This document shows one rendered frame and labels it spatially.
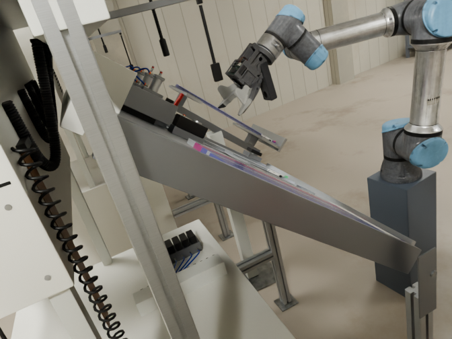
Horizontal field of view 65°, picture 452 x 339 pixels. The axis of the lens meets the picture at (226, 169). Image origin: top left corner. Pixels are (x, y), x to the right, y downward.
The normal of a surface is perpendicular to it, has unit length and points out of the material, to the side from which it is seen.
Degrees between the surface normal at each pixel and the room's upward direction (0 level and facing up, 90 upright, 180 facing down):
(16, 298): 90
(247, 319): 0
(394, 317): 0
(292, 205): 90
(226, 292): 0
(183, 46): 90
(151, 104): 90
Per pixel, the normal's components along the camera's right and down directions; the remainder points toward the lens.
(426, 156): 0.12, 0.49
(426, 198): 0.49, 0.24
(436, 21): 0.09, 0.26
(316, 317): -0.23, -0.89
